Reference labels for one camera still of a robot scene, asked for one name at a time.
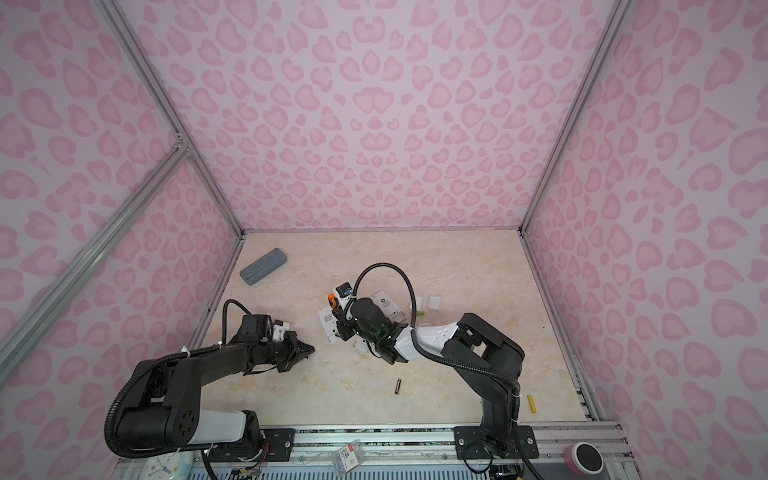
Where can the small clear parts box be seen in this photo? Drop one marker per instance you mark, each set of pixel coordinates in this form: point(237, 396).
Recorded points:
point(348, 458)

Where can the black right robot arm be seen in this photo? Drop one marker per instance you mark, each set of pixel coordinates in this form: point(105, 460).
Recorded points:
point(487, 360)

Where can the aluminium front rail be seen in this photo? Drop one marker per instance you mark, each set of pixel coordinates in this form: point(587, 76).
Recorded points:
point(428, 452)

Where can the yellow AAA battery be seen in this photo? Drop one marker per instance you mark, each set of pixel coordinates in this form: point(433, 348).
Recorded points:
point(531, 403)

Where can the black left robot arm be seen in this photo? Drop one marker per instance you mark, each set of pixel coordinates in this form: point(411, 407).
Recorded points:
point(158, 411)

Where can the white analog clock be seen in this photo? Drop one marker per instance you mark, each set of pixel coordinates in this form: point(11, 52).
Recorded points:
point(172, 466)

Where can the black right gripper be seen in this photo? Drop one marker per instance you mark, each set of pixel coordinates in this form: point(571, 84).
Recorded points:
point(344, 332)

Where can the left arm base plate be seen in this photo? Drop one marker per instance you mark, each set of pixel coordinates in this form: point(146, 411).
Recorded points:
point(270, 445)

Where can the pink tape roll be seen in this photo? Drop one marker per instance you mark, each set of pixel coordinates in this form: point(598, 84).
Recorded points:
point(584, 459)

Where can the white remote control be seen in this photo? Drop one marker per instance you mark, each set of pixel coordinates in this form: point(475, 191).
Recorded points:
point(389, 308)
point(329, 324)
point(360, 346)

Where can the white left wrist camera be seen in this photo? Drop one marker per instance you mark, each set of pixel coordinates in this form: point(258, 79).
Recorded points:
point(279, 330)

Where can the grey rectangular sponge block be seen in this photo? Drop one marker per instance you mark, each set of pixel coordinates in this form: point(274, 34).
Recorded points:
point(263, 267)

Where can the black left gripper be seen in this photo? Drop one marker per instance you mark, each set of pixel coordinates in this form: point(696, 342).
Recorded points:
point(295, 352)

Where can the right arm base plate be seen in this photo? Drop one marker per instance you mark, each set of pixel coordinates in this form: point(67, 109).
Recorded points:
point(473, 443)

